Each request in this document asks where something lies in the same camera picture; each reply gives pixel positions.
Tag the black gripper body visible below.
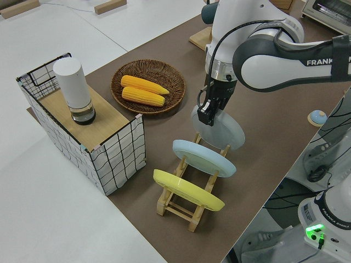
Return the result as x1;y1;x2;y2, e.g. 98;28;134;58
205;79;238;104

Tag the gray plate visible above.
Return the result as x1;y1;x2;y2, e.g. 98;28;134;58
190;105;246;151

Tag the light blue plate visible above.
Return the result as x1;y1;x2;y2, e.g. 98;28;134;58
172;139;237;179

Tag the yellow plate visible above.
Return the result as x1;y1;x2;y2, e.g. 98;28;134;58
152;169;226;212

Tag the wooden plate rack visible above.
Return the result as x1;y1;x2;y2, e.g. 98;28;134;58
156;131;231;233

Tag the round wicker basket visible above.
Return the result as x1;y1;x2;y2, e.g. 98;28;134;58
110;59;186;115

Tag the wooden mug tree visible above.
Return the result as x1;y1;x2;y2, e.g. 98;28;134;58
189;24;215;52

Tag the yellow corn cob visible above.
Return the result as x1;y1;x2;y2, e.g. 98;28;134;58
121;86;166;107
120;75;170;96

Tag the dark teal mug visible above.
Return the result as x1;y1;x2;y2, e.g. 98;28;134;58
201;2;219;25

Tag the blue call bell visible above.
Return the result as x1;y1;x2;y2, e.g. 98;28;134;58
307;109;327;127

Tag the wooden board lid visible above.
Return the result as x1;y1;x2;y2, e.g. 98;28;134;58
38;87;129;146

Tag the wooden cabinet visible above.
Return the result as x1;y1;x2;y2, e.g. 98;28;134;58
274;0;296;10

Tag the white toaster oven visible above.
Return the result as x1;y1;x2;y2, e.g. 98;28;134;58
300;0;351;37

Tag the white cylinder bottle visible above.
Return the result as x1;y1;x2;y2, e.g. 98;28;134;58
53;57;97;126

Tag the wooden block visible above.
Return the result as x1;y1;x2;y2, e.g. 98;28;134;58
0;0;39;19
94;0;128;14

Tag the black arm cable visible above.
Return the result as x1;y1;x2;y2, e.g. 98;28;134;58
196;16;302;110

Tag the wire basket with grid liner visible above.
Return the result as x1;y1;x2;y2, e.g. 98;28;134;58
15;52;146;197

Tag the black coiled cable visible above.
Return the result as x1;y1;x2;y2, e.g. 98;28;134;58
307;163;334;184

